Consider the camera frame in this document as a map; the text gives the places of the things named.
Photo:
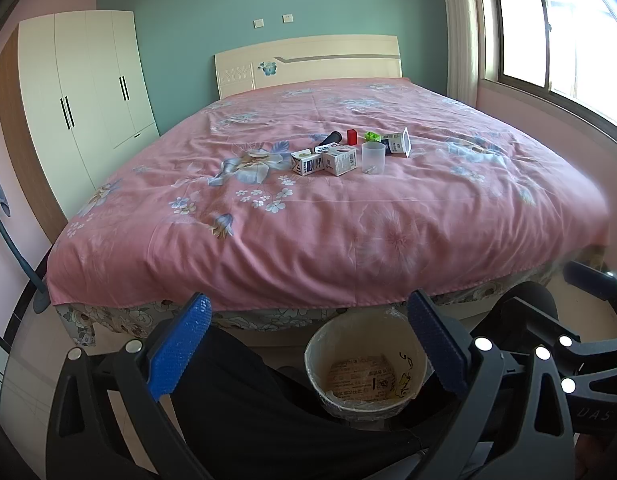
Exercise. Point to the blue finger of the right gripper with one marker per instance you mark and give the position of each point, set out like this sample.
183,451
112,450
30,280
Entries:
595,283

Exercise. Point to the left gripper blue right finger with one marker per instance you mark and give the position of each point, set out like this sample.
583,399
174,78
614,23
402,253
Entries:
442,340

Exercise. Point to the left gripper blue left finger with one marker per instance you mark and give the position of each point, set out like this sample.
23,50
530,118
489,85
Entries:
175,347

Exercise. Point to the white yogurt cup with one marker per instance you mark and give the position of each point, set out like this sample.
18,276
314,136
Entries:
398,144

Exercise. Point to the white red medicine box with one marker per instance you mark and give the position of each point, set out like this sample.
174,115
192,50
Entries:
339,160

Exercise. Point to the bright green toy brick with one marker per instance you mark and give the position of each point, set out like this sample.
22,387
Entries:
372,137

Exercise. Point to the black foam roller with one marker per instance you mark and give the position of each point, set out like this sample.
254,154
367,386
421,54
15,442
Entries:
334,137

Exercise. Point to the white paper trash bucket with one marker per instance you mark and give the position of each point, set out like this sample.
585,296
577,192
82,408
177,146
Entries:
366,365

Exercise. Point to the pink floral bed sheet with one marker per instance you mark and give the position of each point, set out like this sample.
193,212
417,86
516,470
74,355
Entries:
213,206

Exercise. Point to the clear plastic cup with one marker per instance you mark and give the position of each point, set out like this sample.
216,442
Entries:
373,157

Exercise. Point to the white blue medicine box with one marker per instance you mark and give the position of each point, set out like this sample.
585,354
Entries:
306,162

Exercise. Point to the red block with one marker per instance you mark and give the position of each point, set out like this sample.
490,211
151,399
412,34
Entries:
352,137

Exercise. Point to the white wardrobe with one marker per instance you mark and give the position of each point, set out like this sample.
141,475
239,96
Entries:
74,108

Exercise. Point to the cream bed headboard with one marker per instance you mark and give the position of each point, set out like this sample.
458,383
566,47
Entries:
289,61

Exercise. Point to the white curtain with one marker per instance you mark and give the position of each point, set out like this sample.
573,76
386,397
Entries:
463,50

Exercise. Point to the window with dark frame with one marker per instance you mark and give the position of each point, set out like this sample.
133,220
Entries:
563,51

